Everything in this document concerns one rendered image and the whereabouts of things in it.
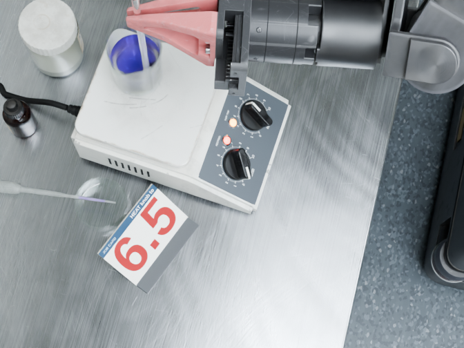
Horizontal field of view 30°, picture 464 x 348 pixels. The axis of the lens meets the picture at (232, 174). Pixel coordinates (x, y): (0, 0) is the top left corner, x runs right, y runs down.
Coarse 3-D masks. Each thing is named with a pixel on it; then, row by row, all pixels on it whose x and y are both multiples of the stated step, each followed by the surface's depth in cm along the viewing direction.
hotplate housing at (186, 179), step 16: (224, 96) 89; (208, 112) 88; (288, 112) 93; (208, 128) 88; (80, 144) 87; (96, 144) 86; (208, 144) 87; (96, 160) 91; (112, 160) 89; (128, 160) 87; (144, 160) 86; (192, 160) 87; (272, 160) 92; (144, 176) 91; (160, 176) 88; (176, 176) 86; (192, 176) 86; (192, 192) 90; (208, 192) 88; (224, 192) 88; (240, 208) 90; (256, 208) 90
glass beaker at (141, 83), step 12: (120, 24) 81; (108, 36) 80; (120, 36) 82; (108, 48) 80; (108, 60) 79; (156, 60) 80; (120, 72) 80; (132, 72) 79; (144, 72) 80; (156, 72) 82; (120, 84) 84; (132, 84) 83; (144, 84) 83; (156, 84) 85
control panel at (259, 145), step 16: (240, 96) 90; (256, 96) 91; (272, 96) 92; (224, 112) 89; (272, 112) 92; (224, 128) 88; (240, 128) 89; (272, 128) 91; (224, 144) 88; (240, 144) 89; (256, 144) 90; (272, 144) 91; (208, 160) 87; (256, 160) 90; (208, 176) 87; (224, 176) 88; (256, 176) 90; (240, 192) 89; (256, 192) 90
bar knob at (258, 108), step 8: (248, 104) 89; (256, 104) 89; (240, 112) 89; (248, 112) 89; (256, 112) 88; (264, 112) 89; (248, 120) 90; (256, 120) 90; (264, 120) 89; (272, 120) 89; (248, 128) 90; (256, 128) 90
